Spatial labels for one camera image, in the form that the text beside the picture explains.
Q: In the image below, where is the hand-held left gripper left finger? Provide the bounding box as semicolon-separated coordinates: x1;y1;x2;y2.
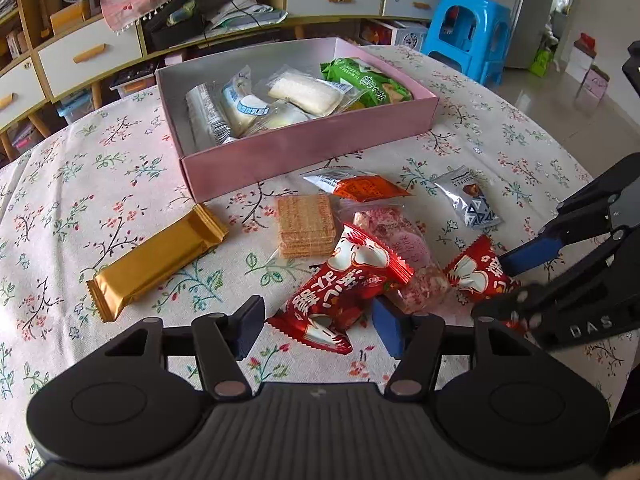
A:
102;295;265;401

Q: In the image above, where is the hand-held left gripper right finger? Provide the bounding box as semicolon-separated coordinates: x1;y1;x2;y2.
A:
371;297;538;401

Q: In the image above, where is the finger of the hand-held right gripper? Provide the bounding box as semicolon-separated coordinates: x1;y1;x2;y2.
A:
500;156;640;276
472;240;640;333

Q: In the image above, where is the small red snack packet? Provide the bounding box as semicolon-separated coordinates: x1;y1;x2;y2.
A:
444;235;523;331

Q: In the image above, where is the large red snack packet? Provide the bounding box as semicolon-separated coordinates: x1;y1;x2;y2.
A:
267;222;416;356

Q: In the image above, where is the pink speckled snack packet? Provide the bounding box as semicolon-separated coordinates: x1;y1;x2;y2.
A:
352;205;451;316

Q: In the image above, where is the triangle patterned small packet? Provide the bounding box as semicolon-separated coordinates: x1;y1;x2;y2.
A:
431;166;502;231

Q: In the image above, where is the gold foil snack bar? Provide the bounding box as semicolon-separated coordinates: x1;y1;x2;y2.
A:
86;204;230;323

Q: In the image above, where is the clear packet of crackers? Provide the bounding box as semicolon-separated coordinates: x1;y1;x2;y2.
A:
262;194;341;263

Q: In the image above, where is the orange silver foil packet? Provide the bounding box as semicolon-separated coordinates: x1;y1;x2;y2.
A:
300;167;411;203

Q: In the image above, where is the pink cardboard box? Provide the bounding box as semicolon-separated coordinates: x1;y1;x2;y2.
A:
155;36;440;206

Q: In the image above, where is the silver barcode snack packet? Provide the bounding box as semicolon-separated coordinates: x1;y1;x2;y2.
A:
185;84;233;151

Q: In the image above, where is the white blue long snack packet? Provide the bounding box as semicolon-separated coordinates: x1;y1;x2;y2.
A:
220;65;273;138

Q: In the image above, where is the green snack packet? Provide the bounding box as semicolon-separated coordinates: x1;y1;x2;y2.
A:
320;57;413;108

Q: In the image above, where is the clear packet with white cake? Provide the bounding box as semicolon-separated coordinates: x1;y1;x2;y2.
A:
265;65;368;116

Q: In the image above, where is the green bag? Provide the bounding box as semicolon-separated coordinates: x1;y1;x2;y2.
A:
530;47;553;77

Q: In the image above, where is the grey refrigerator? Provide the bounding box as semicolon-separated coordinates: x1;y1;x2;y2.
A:
510;0;563;68

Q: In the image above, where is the white printed carton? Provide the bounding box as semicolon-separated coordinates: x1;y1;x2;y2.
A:
390;22;431;51

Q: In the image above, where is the dark lidded storage box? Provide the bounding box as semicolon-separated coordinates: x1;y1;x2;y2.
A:
109;66;162;98

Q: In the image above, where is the colourful printed box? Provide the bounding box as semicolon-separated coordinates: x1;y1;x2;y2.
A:
359;19;401;45

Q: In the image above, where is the blue lidded storage box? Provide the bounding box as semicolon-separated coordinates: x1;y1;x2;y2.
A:
56;89;97;125

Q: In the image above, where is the clear plastic storage box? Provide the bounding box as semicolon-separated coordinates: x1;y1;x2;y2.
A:
7;122;48;153

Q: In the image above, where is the black open box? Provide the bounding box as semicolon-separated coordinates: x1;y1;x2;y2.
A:
142;0;206;51

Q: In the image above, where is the white paper pile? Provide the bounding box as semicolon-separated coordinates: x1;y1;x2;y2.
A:
205;0;288;31

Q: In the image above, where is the yellow cardboard box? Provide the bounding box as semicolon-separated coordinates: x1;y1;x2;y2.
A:
50;2;91;31

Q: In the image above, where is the long wooden cabinet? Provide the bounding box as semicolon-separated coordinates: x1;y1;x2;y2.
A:
0;0;451;161

